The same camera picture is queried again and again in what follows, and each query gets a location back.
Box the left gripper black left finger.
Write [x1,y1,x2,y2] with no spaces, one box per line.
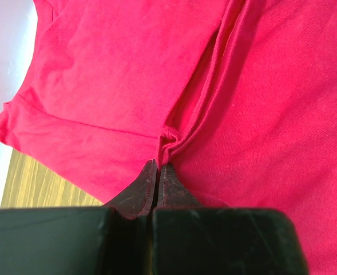
[0,160,157,274]

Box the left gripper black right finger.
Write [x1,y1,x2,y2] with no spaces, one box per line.
[152,164,308,274]

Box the red t shirt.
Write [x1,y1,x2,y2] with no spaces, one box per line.
[0,1,337,274]

